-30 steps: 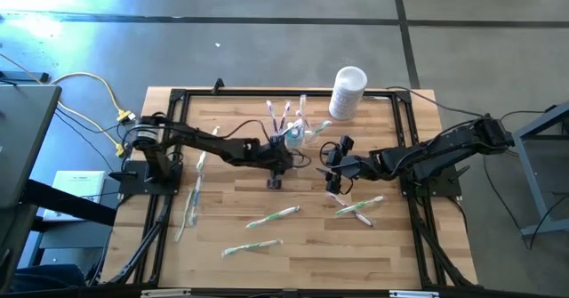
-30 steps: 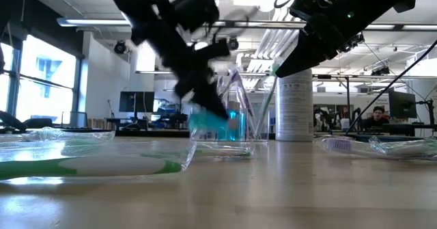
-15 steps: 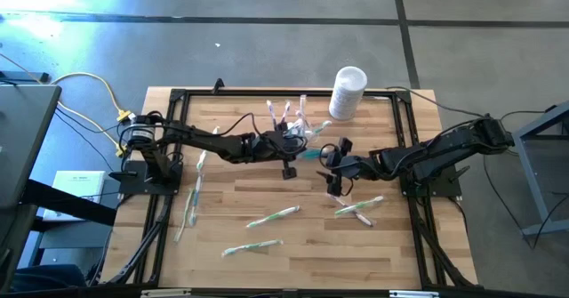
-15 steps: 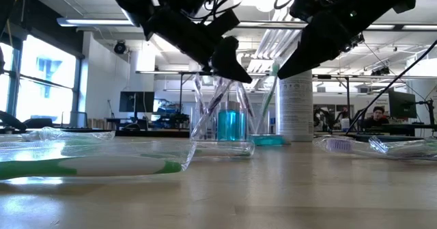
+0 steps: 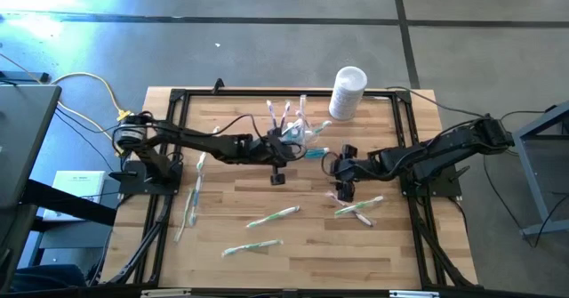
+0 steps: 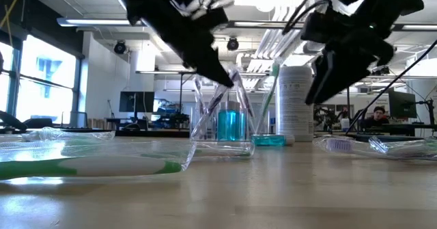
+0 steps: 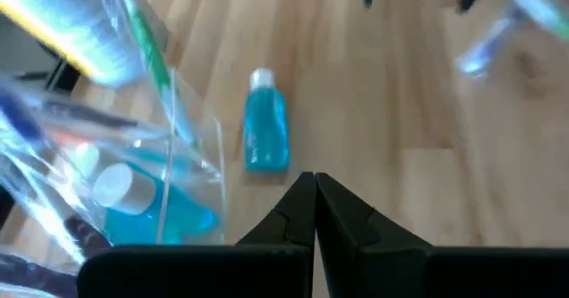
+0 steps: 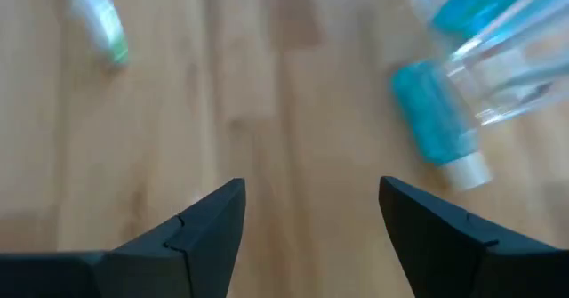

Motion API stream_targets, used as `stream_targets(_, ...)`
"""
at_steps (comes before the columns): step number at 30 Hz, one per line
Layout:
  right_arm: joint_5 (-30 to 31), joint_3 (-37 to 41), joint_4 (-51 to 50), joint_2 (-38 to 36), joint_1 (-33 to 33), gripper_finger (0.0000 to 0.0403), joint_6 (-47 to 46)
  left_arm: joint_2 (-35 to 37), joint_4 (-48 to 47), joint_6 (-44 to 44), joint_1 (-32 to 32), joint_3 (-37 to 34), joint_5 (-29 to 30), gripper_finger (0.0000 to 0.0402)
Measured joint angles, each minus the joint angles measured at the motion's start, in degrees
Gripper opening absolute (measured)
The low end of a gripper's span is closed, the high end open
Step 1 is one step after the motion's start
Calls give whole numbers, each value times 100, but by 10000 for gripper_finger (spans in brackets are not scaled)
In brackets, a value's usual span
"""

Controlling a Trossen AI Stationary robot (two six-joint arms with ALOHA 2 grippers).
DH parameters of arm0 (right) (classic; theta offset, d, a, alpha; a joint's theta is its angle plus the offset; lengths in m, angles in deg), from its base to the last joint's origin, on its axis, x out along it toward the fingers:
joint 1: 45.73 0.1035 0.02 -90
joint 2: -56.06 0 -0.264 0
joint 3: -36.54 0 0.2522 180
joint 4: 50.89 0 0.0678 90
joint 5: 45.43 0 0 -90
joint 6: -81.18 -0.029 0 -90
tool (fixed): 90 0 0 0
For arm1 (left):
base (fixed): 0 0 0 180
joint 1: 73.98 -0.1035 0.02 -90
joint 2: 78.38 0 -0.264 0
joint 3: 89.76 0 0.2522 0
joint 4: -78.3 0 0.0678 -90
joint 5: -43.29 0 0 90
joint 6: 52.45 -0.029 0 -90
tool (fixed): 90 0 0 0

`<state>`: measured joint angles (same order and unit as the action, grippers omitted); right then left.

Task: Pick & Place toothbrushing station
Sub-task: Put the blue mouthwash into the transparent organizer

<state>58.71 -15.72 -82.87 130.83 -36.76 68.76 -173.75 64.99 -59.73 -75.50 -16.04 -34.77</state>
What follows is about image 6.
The large window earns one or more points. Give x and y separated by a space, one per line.
44 85

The black wall television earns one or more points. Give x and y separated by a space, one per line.
136 101

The black ceiling camera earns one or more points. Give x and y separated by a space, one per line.
120 47
233 44

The person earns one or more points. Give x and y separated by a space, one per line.
377 116

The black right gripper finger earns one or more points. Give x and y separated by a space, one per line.
334 75

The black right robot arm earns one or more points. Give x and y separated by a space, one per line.
392 0

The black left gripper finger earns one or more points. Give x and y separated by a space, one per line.
208 65

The black office chair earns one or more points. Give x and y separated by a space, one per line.
37 123

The long ceiling light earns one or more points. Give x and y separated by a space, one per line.
95 22
259 24

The black desk monitor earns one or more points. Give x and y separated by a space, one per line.
403 105

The white cylindrical wipes canister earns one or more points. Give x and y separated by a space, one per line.
293 112

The clear acrylic organizer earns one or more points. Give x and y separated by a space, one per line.
259 126

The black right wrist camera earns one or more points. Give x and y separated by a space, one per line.
324 27

